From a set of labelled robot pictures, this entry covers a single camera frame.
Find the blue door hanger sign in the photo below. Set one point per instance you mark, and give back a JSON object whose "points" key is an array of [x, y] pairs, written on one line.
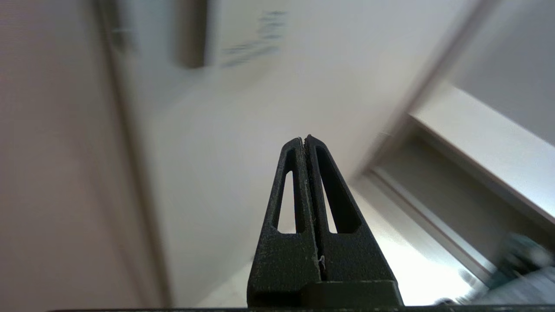
{"points": [[243, 26]]}

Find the white shelf board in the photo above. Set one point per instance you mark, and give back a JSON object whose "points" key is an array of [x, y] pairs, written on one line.
{"points": [[485, 143]]}

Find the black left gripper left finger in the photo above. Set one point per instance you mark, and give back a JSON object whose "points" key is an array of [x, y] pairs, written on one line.
{"points": [[282, 260]]}

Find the brown metal lock plate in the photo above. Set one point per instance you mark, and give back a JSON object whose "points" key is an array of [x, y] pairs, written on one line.
{"points": [[190, 34]]}

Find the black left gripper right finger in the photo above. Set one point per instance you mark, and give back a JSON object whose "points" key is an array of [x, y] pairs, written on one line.
{"points": [[355, 260]]}

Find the white room door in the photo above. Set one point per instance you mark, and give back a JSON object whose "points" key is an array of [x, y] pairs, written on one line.
{"points": [[225, 151]]}

